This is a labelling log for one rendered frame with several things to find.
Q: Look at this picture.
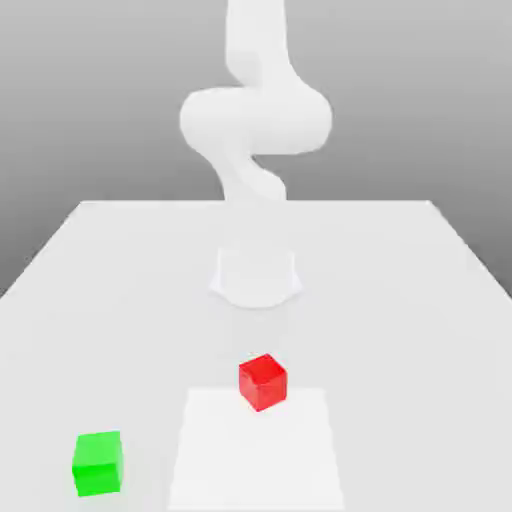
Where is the small red cube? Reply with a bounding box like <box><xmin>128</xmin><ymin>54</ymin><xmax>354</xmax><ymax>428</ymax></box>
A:
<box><xmin>238</xmin><ymin>352</ymin><xmax>289</xmax><ymax>413</ymax></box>

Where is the small green cube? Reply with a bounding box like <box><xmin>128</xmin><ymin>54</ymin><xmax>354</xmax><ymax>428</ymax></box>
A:
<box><xmin>71</xmin><ymin>429</ymin><xmax>125</xmax><ymax>499</ymax></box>

